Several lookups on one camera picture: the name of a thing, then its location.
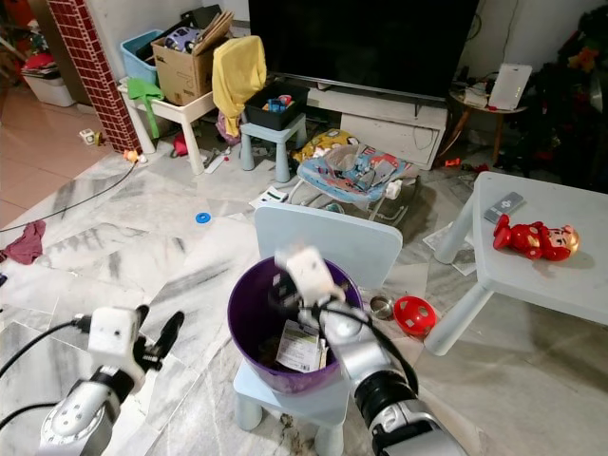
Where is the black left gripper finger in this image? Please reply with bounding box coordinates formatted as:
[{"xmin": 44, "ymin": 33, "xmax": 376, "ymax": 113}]
[{"xmin": 152, "ymin": 311, "xmax": 185, "ymax": 360}]

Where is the white printed wrapper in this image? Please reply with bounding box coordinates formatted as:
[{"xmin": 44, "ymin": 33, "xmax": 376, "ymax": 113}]
[{"xmin": 275, "ymin": 320, "xmax": 330, "ymax": 374}]

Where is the purple plastic rubbish bin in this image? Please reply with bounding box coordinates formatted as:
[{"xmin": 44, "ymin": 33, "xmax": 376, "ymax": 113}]
[{"xmin": 228, "ymin": 254, "xmax": 365, "ymax": 396}]

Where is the black toy storage bin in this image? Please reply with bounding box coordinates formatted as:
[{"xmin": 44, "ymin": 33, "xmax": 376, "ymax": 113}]
[{"xmin": 243, "ymin": 83, "xmax": 311, "ymax": 133}]

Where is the light blue child chair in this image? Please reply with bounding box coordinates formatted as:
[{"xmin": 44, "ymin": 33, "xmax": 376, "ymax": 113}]
[{"xmin": 233, "ymin": 203, "xmax": 404, "ymax": 456}]

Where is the small steel bowl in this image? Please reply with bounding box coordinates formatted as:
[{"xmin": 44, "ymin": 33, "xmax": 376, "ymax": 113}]
[{"xmin": 368, "ymin": 294, "xmax": 397, "ymax": 321}]

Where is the white leaflet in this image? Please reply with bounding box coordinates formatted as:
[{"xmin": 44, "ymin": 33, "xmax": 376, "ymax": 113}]
[{"xmin": 251, "ymin": 187, "xmax": 292, "ymax": 213}]

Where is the red round toy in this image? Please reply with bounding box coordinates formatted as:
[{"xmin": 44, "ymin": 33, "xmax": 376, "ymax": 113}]
[{"xmin": 392, "ymin": 294, "xmax": 437, "ymax": 339}]

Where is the colourful baby bouncer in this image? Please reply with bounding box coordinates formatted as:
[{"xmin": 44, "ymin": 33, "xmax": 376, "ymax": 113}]
[{"xmin": 294, "ymin": 127, "xmax": 420, "ymax": 220}]

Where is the light blue stool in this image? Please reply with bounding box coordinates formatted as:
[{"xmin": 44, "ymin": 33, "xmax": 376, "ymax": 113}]
[{"xmin": 239, "ymin": 114, "xmax": 308, "ymax": 185}]

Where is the maroon cloth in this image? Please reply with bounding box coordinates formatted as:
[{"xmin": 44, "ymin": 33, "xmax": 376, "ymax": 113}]
[{"xmin": 4, "ymin": 219, "xmax": 49, "ymax": 268}]

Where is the white television cabinet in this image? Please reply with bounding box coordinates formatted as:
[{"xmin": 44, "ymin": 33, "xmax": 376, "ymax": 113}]
[{"xmin": 304, "ymin": 85, "xmax": 450, "ymax": 173}]

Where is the white low bench table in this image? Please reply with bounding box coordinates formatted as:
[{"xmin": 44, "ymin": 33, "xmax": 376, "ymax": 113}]
[{"xmin": 123, "ymin": 85, "xmax": 220, "ymax": 178}]

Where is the grey remote control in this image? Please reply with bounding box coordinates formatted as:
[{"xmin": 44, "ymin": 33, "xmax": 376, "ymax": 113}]
[{"xmin": 484, "ymin": 191, "xmax": 527, "ymax": 226}]

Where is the yellow cloth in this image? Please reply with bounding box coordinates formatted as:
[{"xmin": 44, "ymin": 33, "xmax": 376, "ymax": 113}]
[{"xmin": 212, "ymin": 35, "xmax": 268, "ymax": 140}]

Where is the green toy shovel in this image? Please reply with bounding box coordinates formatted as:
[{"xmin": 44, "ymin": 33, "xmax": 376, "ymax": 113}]
[{"xmin": 124, "ymin": 77, "xmax": 165, "ymax": 140}]

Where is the small white table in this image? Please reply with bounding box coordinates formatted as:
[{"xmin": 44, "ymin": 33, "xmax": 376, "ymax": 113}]
[{"xmin": 423, "ymin": 171, "xmax": 608, "ymax": 358}]

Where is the red toy figure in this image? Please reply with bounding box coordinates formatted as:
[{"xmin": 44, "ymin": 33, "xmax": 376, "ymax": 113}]
[{"xmin": 493, "ymin": 216, "xmax": 581, "ymax": 263}]

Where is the brown cardboard box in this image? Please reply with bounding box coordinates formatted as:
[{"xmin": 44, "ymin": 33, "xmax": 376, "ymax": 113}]
[{"xmin": 151, "ymin": 9, "xmax": 235, "ymax": 108}]

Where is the red brick pattern pillar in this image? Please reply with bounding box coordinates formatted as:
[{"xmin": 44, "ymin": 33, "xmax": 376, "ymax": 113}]
[{"xmin": 47, "ymin": 0, "xmax": 144, "ymax": 159}]

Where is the black television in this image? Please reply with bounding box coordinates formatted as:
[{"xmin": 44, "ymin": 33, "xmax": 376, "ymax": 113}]
[{"xmin": 247, "ymin": 0, "xmax": 482, "ymax": 102}]

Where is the round wooden side table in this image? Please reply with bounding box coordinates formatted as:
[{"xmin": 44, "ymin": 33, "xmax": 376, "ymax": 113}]
[{"xmin": 448, "ymin": 81, "xmax": 529, "ymax": 168}]

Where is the white storage box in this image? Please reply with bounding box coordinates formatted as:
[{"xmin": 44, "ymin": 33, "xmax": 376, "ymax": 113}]
[{"xmin": 23, "ymin": 70, "xmax": 76, "ymax": 109}]

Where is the blue plastic basket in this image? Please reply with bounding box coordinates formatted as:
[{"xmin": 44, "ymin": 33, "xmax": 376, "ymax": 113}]
[{"xmin": 120, "ymin": 29, "xmax": 165, "ymax": 87}]

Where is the white tablet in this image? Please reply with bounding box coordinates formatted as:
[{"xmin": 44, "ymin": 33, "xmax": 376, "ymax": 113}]
[{"xmin": 487, "ymin": 63, "xmax": 534, "ymax": 111}]

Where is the dark decorated christmas tree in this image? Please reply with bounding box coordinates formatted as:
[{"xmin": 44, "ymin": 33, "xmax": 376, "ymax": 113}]
[{"xmin": 527, "ymin": 27, "xmax": 608, "ymax": 192}]

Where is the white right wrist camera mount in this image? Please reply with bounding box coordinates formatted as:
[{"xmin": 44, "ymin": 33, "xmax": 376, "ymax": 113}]
[{"xmin": 285, "ymin": 244, "xmax": 349, "ymax": 306}]

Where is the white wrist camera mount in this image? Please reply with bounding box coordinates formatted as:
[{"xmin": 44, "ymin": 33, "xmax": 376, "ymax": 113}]
[
  {"xmin": 285, "ymin": 244, "xmax": 349, "ymax": 306},
  {"xmin": 85, "ymin": 305, "xmax": 144, "ymax": 374}
]

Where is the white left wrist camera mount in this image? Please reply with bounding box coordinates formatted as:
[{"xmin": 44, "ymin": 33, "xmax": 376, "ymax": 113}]
[{"xmin": 85, "ymin": 305, "xmax": 144, "ymax": 374}]

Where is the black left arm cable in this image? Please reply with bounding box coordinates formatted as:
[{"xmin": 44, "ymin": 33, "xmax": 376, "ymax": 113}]
[{"xmin": 0, "ymin": 317, "xmax": 92, "ymax": 434}]

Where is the black floor cable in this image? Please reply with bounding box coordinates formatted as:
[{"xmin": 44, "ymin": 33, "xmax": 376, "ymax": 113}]
[{"xmin": 0, "ymin": 156, "xmax": 140, "ymax": 235}]

